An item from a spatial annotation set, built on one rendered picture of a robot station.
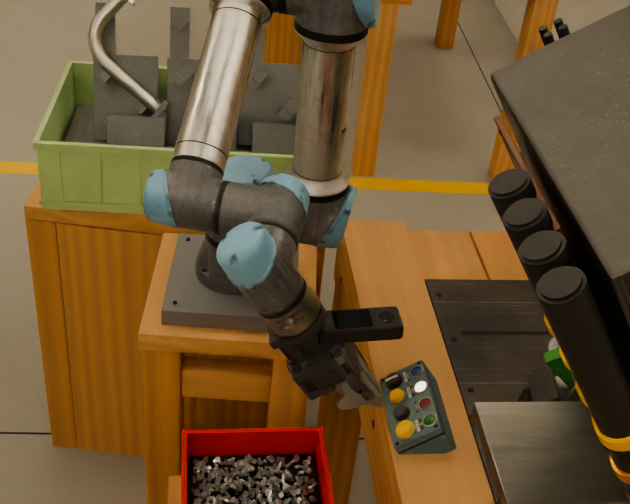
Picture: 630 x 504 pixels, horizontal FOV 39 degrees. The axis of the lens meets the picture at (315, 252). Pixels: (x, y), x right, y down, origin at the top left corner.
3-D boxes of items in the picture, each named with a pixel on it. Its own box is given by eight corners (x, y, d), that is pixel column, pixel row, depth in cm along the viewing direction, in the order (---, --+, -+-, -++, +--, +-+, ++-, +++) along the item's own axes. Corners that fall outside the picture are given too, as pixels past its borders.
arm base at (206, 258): (185, 287, 167) (185, 243, 161) (207, 242, 179) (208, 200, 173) (264, 301, 165) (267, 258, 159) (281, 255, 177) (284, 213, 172)
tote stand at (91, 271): (51, 446, 246) (22, 205, 200) (102, 324, 288) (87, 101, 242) (298, 475, 246) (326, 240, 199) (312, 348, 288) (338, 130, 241)
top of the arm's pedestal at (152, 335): (138, 350, 163) (137, 333, 160) (163, 247, 189) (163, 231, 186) (314, 362, 164) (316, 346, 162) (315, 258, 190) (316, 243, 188)
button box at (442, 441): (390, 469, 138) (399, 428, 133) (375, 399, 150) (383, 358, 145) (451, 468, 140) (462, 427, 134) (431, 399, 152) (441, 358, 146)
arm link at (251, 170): (214, 205, 172) (215, 143, 164) (282, 217, 170) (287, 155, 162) (196, 240, 162) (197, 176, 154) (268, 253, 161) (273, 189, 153)
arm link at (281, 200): (235, 160, 124) (214, 214, 117) (315, 174, 123) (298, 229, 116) (236, 201, 130) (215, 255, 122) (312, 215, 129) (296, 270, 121)
